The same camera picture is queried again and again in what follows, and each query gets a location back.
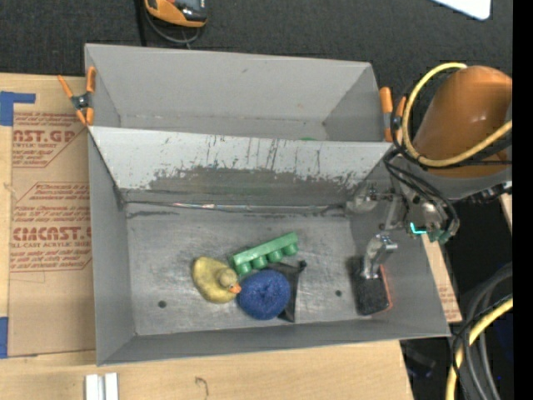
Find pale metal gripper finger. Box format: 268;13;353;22
371;238;400;281
360;234;382;280

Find black and orange sponge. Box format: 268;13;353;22
348;256;394;318

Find green studded toy block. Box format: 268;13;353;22
227;231;301;277

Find grey metal bin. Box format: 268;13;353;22
84;42;453;368

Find brown cardboard board, red print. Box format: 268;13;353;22
0;72;464;358

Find yellow toy duck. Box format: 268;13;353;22
191;256;243;305

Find blue round scrubber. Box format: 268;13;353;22
236;269;292;322

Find black triangular piece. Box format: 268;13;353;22
266;259;308;324

